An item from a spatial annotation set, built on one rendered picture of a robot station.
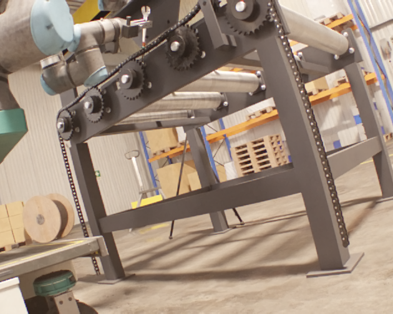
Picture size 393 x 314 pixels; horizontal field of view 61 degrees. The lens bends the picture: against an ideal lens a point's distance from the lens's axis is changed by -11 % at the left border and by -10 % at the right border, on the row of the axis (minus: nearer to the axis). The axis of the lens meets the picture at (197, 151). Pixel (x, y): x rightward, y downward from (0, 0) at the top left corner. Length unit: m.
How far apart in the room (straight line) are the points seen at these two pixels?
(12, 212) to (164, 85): 7.55
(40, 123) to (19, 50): 11.97
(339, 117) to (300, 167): 9.48
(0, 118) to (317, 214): 0.90
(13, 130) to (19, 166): 11.26
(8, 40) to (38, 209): 7.19
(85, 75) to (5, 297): 0.78
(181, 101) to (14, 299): 1.53
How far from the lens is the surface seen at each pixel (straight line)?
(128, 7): 1.61
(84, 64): 1.28
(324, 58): 2.12
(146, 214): 1.62
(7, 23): 0.92
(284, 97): 1.13
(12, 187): 11.90
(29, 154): 12.37
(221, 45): 1.20
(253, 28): 1.17
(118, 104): 1.68
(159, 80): 1.48
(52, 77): 1.32
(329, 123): 10.70
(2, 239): 8.67
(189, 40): 1.32
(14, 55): 0.91
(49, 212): 7.83
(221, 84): 1.91
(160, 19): 1.53
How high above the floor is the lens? 0.38
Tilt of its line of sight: 4 degrees up
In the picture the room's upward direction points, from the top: 16 degrees counter-clockwise
